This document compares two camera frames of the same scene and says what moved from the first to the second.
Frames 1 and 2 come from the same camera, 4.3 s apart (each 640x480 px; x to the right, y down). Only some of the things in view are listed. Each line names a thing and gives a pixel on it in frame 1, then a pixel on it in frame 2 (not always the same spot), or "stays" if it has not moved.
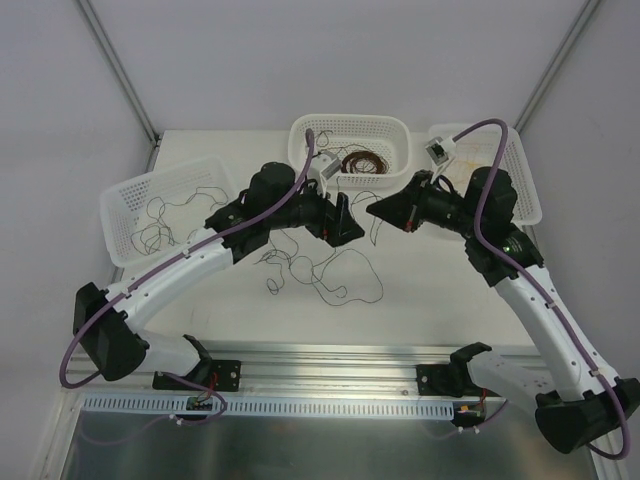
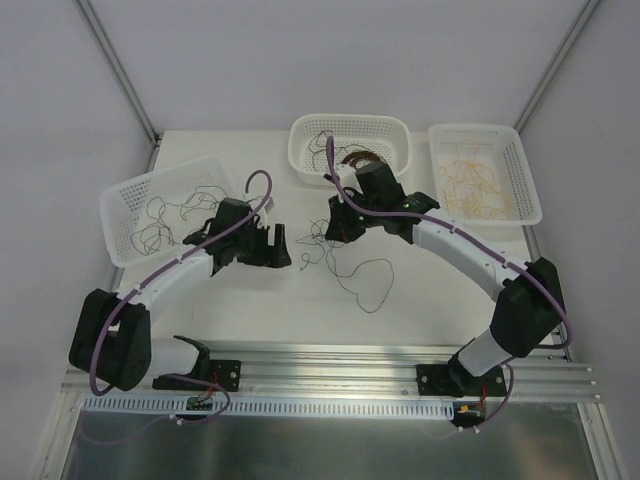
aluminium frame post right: x=573 y=32 stays
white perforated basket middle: x=374 y=150 stays
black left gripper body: x=326 y=216 -> x=263 y=245
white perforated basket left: x=148 y=217 stays
